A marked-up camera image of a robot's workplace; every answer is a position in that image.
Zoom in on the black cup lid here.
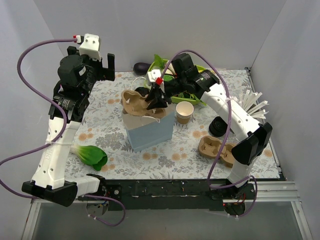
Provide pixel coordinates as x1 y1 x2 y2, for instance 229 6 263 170
134 87 150 97

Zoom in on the pulp cup carrier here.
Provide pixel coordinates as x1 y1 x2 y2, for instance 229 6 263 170
120 90 167 119

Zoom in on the light blue paper bag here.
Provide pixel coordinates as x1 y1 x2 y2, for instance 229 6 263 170
122 76 176 153

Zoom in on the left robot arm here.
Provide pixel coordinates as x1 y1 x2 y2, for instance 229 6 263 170
21 46 115 207

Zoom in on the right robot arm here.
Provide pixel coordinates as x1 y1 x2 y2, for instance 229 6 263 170
147 50 273 199

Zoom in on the stack of paper cups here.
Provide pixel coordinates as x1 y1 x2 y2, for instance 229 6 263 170
176 101 194 125

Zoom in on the dark purple eggplant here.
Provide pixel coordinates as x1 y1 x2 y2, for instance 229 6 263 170
133 62 151 76

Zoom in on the green plastic vegetable tray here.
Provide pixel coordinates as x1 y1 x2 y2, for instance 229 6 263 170
144 58 201 105

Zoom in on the green lettuce head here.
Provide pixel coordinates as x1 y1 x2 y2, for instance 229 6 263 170
154 54 166 69

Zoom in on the floral table mat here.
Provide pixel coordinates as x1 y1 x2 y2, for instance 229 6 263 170
49 69 281 180

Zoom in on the stack of black lids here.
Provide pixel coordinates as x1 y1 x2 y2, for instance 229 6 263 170
209 116 228 138

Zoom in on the stack of pulp cup carriers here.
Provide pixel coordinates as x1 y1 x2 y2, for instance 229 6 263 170
198 135 236 168

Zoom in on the cup of white straws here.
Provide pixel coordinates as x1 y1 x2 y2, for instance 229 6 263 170
239 90 268 120

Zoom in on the green bok choy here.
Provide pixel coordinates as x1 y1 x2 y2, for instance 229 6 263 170
70 144 108 171

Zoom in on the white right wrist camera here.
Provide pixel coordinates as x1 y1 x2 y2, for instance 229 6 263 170
146 69 162 87

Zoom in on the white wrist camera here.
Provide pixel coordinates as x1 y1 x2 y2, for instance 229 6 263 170
146 69 162 87
75 33 102 62

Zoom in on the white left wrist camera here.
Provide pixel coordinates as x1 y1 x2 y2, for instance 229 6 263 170
75 33 102 62

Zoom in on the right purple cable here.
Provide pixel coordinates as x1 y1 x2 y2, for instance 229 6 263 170
159 49 258 218

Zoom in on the purple cable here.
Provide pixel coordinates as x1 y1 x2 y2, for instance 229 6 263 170
159 49 258 218
0 36 126 227

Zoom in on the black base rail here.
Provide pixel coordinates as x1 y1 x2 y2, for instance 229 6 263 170
78 179 255 211

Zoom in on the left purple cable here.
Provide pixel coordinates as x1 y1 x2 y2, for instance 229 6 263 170
0 36 126 227

